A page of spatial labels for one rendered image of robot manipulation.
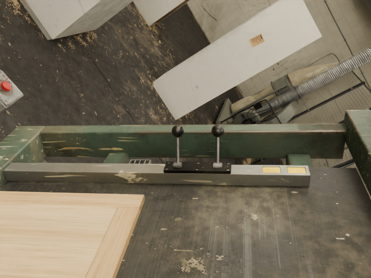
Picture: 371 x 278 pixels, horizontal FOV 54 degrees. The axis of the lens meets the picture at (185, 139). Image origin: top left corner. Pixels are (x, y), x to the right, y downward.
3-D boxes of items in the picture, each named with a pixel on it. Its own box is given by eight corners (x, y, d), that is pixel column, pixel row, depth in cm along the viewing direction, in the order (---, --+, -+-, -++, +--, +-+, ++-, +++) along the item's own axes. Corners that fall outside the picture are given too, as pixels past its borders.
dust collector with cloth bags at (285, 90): (221, 101, 721) (328, 41, 636) (239, 130, 735) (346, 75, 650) (210, 124, 597) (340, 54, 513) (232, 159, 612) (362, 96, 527)
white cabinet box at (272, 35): (164, 73, 528) (295, -11, 449) (185, 107, 540) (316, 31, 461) (150, 83, 474) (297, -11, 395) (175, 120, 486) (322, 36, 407)
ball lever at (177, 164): (173, 169, 111) (173, 125, 112) (185, 169, 111) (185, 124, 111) (170, 169, 108) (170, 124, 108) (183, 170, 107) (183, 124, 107)
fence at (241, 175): (15, 172, 123) (11, 162, 121) (306, 176, 108) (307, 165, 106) (6, 180, 119) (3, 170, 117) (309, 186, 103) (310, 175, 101)
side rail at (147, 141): (53, 149, 148) (46, 125, 142) (339, 150, 130) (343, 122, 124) (46, 157, 143) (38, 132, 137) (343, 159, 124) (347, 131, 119)
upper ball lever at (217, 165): (211, 169, 110) (211, 124, 110) (224, 169, 109) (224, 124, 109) (210, 170, 106) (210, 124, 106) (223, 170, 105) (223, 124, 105)
